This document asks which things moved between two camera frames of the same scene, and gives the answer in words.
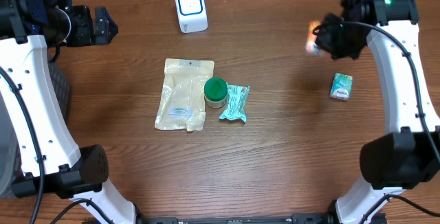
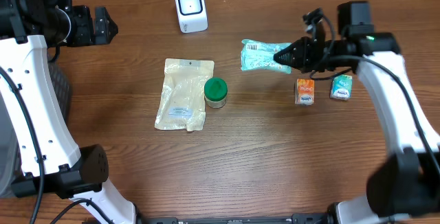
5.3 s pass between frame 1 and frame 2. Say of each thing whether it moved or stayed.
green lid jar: stayed
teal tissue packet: moved
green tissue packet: stayed
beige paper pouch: stayed
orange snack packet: moved
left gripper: stayed
